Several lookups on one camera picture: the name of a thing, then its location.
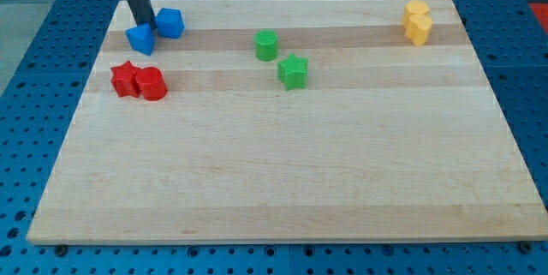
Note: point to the light wooden board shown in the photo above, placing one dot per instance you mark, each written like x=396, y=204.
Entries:
x=389, y=141

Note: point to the green star block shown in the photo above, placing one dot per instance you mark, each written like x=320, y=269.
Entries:
x=292, y=72

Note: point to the green cylinder block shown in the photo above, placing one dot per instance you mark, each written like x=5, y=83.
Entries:
x=266, y=45

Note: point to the red cylinder block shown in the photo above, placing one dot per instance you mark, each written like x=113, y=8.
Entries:
x=151, y=83

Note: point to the blue cube block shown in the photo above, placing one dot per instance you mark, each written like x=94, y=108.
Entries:
x=169, y=23

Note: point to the blue triangular block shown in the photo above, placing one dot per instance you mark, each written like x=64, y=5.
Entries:
x=141, y=38

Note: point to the red star block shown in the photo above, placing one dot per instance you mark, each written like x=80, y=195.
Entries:
x=123, y=80

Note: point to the yellow heart block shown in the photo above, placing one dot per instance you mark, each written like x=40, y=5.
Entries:
x=417, y=29

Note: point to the yellow rear block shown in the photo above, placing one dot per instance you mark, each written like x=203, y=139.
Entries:
x=414, y=7

